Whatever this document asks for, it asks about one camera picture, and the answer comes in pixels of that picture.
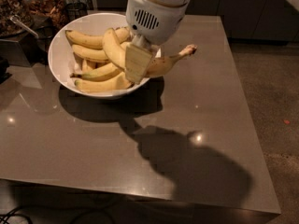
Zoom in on middle left lower banana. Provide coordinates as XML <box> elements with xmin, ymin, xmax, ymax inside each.
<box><xmin>70</xmin><ymin>63</ymin><xmax>121</xmax><ymax>81</ymax></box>

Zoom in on white bowl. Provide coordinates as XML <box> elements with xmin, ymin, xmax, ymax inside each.
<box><xmin>48</xmin><ymin>13</ymin><xmax>149</xmax><ymax>99</ymax></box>

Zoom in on metal scoop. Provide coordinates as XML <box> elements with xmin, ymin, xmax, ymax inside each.
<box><xmin>10</xmin><ymin>15</ymin><xmax>39</xmax><ymax>38</ymax></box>

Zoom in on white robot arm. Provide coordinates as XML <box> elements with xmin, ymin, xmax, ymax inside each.
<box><xmin>125</xmin><ymin>0</ymin><xmax>299</xmax><ymax>84</ymax></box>

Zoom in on front bottom banana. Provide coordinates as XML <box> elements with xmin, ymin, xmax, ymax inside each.
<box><xmin>74</xmin><ymin>73</ymin><xmax>133</xmax><ymax>93</ymax></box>

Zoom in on glass jar with snacks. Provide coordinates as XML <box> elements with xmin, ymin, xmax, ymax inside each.
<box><xmin>0</xmin><ymin>0</ymin><xmax>34</xmax><ymax>37</ymax></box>

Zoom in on black cables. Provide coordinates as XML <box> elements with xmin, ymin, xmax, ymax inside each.
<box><xmin>0</xmin><ymin>199</ymin><xmax>120</xmax><ymax>224</ymax></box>

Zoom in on large curved top banana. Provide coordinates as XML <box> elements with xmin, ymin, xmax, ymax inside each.
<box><xmin>146</xmin><ymin>44</ymin><xmax>197</xmax><ymax>78</ymax></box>

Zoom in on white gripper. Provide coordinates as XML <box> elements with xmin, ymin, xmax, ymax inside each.
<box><xmin>125</xmin><ymin>0</ymin><xmax>189</xmax><ymax>84</ymax></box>

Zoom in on dark mesh cup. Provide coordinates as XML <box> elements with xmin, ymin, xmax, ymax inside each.
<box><xmin>65</xmin><ymin>2</ymin><xmax>87</xmax><ymax>21</ymax></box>

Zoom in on banana at bowl back left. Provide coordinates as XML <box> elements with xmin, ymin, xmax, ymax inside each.
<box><xmin>65</xmin><ymin>27</ymin><xmax>130</xmax><ymax>49</ymax></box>

